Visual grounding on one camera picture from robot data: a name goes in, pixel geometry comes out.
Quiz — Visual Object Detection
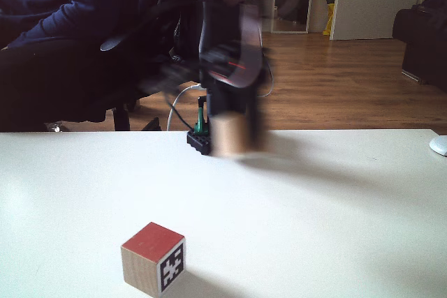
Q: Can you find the green-topped wooden cube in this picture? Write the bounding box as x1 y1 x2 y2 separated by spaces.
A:
211 112 253 158

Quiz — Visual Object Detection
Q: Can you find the red-topped wooden cube with marker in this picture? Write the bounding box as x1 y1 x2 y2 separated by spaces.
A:
120 221 186 298

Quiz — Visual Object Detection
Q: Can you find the small green plastic part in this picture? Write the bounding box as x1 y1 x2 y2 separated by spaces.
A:
193 105 210 135

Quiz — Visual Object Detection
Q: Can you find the black office chair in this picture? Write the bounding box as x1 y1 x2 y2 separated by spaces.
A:
99 0 203 132

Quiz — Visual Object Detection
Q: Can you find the yellow bag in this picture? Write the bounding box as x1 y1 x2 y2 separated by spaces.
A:
321 0 339 37

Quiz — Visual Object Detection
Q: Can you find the white door panel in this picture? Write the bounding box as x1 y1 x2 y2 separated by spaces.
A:
329 0 431 41

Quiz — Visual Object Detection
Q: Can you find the person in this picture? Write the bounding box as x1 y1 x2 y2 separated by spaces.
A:
0 0 165 132

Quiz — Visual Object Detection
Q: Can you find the white computer mouse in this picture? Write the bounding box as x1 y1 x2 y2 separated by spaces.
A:
428 135 447 157

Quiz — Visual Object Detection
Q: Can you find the black sofa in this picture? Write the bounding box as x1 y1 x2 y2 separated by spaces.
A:
392 0 447 95

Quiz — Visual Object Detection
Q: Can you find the white cable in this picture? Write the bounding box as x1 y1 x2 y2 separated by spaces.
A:
166 83 204 132

